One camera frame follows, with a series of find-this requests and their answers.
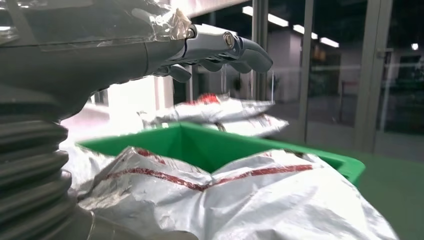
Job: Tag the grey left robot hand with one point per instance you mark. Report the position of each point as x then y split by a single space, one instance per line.
82 59

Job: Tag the grey parcel bag red print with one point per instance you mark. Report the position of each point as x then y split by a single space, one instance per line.
265 205

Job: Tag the white parcel bag black letters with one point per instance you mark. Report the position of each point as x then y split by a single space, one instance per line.
258 127

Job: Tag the green plastic crate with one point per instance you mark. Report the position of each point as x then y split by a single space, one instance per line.
198 149

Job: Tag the glass partition frame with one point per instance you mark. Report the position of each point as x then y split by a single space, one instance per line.
306 82

